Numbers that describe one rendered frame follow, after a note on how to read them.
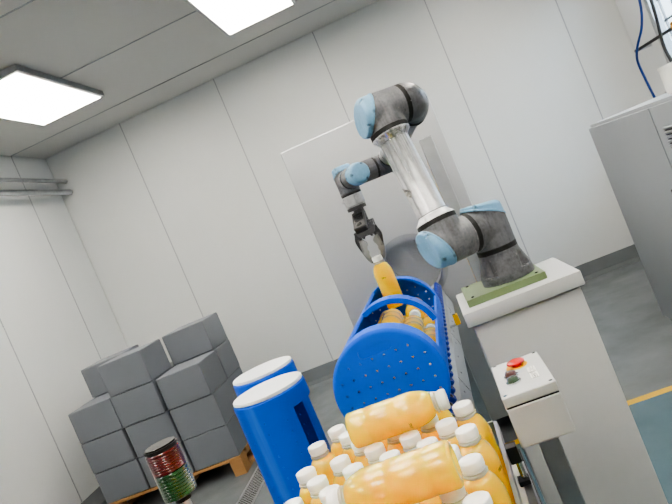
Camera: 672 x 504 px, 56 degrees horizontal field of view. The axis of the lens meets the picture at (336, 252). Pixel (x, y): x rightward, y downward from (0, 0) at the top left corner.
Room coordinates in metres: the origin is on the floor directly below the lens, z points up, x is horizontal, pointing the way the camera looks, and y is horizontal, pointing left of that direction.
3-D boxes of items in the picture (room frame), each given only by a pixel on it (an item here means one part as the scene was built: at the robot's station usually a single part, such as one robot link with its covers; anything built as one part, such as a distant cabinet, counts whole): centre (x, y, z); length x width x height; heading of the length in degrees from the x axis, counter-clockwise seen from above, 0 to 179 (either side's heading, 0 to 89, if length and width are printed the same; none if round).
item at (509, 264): (1.79, -0.43, 1.22); 0.15 x 0.15 x 0.10
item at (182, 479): (1.14, 0.43, 1.18); 0.06 x 0.06 x 0.05
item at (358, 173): (2.19, -0.18, 1.63); 0.11 x 0.11 x 0.08; 18
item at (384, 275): (2.26, -0.13, 1.23); 0.07 x 0.07 x 0.19
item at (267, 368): (2.77, 0.50, 1.03); 0.28 x 0.28 x 0.01
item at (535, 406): (1.20, -0.24, 1.05); 0.20 x 0.10 x 0.10; 170
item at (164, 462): (1.14, 0.43, 1.23); 0.06 x 0.06 x 0.04
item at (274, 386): (2.35, 0.44, 1.03); 0.28 x 0.28 x 0.01
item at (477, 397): (3.45, -0.41, 0.31); 0.06 x 0.06 x 0.63; 80
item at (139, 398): (5.27, 1.82, 0.59); 1.20 x 0.80 x 1.19; 81
